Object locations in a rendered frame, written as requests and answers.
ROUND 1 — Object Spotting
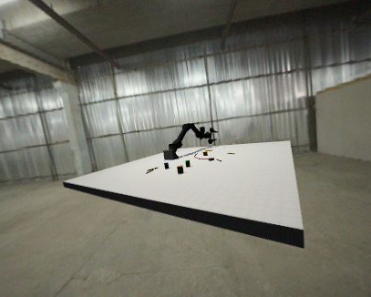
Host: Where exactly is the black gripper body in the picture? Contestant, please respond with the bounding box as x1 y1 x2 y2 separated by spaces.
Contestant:
205 128 213 144

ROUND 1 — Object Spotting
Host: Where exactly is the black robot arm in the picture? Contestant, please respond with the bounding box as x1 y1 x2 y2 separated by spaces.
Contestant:
169 123 206 153

